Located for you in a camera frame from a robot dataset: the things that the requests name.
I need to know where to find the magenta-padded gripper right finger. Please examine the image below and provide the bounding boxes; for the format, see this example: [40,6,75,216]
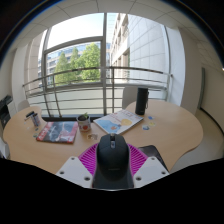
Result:
[128,143,170,188]

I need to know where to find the black computer mouse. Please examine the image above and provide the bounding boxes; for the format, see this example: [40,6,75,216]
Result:
[91,133,135,190]

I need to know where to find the red magazine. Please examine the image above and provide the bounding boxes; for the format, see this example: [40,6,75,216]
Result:
[35,120,79,145]

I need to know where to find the black printed mouse pad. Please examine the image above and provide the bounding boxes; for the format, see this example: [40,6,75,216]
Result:
[138,144,169,173]

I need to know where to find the white printed mug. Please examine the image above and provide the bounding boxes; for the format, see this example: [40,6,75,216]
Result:
[31,113,42,128]

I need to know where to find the printed mug with plant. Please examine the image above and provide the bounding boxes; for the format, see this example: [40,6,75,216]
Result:
[76,112,92,133]

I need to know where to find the metal balcony railing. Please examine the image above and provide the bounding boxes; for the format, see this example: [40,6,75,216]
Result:
[22,66,174,118]

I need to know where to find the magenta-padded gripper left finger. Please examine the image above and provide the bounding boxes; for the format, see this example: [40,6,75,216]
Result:
[55,143,100,188]

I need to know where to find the black cylindrical bottle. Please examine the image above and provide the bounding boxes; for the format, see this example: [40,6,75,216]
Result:
[134,87,150,116]

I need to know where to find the blue and white stapler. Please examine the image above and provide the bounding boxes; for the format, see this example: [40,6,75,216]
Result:
[23,110,36,122]

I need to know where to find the white and blue illustrated book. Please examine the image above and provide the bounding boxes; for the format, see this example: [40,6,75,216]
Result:
[93,108,144,135]

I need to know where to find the black and white printer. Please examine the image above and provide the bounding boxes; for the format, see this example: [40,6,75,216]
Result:
[0,94,14,129]

